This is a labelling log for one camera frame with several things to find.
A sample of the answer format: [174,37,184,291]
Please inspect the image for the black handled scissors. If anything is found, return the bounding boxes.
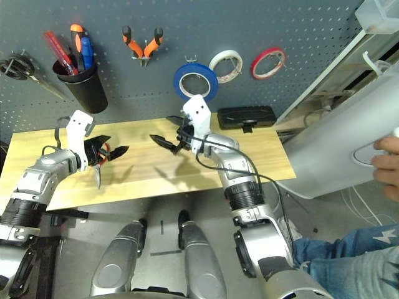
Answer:
[0,51,68,100]

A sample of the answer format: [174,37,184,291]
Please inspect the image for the red handled scissors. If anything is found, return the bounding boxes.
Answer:
[93,141,112,190]

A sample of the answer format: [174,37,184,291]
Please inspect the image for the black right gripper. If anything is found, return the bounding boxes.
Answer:
[149,116,196,156]

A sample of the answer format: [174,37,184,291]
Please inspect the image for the blue handled screwdriver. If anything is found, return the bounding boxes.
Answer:
[80,36,95,70]

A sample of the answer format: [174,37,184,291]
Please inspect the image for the large white machine housing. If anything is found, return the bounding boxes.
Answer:
[277,65,399,200]

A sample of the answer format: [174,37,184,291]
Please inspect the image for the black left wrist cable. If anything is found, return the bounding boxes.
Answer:
[42,116,71,156]

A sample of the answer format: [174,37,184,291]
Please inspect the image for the orange black screwdriver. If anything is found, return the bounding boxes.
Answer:
[70,24,85,72]

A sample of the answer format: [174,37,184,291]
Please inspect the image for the silver robot leg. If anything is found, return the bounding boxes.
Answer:
[89,219,148,297]
[178,210,227,299]

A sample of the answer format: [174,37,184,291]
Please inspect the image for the blue jeans leg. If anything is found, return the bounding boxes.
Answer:
[292,225,399,299]

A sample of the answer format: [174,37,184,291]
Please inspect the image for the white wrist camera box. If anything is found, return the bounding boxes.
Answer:
[65,110,94,171]
[182,95,213,155]

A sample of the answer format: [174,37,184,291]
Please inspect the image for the blue tape roll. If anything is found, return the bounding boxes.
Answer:
[173,62,219,102]

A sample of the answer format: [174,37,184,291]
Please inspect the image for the orange black pliers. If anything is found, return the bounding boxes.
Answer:
[122,25,164,67]

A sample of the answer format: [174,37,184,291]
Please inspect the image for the bystander hand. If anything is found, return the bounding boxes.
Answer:
[372,136,399,202]

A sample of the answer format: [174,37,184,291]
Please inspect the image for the red handled screwdriver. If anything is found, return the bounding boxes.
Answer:
[42,30,79,75]

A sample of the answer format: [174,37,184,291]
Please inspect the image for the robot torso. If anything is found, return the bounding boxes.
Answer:
[121,286,194,299]

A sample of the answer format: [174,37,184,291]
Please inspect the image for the black tool case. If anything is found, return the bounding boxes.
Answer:
[217,105,277,134]

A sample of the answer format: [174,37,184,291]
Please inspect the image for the silver robot left leg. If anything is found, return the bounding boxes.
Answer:
[89,219,148,297]

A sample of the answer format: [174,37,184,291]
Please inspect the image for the silver robot right leg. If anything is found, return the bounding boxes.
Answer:
[178,210,227,299]

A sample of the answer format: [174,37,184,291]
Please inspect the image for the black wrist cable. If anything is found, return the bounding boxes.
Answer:
[42,116,71,156]
[176,118,296,268]

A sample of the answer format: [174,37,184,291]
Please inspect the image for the dark grey pegboard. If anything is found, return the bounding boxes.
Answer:
[0,0,365,131]

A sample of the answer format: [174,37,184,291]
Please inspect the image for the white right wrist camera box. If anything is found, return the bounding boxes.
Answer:
[182,95,213,155]

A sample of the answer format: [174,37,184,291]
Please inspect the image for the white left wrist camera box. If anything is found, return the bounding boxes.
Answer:
[65,110,94,171]

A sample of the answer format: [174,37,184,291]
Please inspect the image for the white floor cables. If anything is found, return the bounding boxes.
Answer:
[341,186,384,227]

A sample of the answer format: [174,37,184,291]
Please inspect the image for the black table bracket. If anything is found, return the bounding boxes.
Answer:
[49,210,90,227]

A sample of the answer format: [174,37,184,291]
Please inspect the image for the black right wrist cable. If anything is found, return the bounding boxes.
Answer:
[176,118,296,268]

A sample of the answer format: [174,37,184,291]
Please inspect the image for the white shelving unit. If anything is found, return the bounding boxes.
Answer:
[274,29,399,131]

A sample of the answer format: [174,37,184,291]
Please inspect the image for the black cup holder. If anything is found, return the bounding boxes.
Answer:
[52,59,109,115]

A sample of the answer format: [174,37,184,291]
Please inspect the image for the white tape roll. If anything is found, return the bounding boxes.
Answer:
[208,49,243,84]

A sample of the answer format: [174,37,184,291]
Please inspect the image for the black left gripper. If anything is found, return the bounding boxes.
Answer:
[83,135,130,168]

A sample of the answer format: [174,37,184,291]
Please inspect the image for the white sneaker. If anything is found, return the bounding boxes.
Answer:
[277,216,302,240]

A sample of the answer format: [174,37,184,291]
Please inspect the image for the translucent plastic bin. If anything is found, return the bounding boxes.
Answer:
[355,0,399,35]

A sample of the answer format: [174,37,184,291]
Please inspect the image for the white plastic hook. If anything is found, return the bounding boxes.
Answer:
[362,51,390,75]

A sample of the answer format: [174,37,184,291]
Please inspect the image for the red tape roll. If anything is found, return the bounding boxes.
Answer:
[251,47,287,80]

